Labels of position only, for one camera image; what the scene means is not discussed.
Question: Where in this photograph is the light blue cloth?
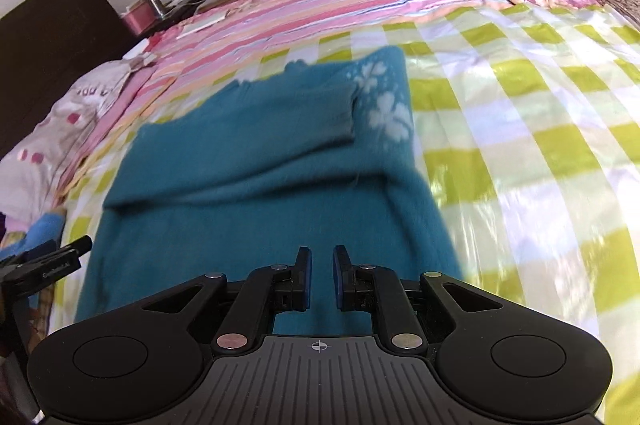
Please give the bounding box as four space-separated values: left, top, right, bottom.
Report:
0 209 67 262

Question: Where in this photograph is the yellow checkered plastic sheet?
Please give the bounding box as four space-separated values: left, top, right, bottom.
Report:
52 2 640 425

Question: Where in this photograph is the dark wooden headboard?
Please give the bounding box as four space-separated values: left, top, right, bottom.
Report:
0 0 144 159

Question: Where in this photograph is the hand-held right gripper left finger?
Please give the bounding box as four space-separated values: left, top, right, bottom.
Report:
141 246 314 354

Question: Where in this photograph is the white paper strip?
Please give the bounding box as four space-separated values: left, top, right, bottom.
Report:
177 12 227 38

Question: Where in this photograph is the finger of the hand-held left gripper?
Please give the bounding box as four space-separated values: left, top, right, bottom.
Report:
0 235 94 267

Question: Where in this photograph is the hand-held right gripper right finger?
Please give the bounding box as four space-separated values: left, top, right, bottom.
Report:
333 245 504 352

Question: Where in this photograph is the pink storage box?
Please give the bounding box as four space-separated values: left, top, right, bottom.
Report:
122 2 159 37

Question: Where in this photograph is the teal knitted sweater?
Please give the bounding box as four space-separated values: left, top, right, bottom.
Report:
75 46 464 339

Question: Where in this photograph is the white printed pillow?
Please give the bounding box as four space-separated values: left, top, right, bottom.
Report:
0 56 152 232

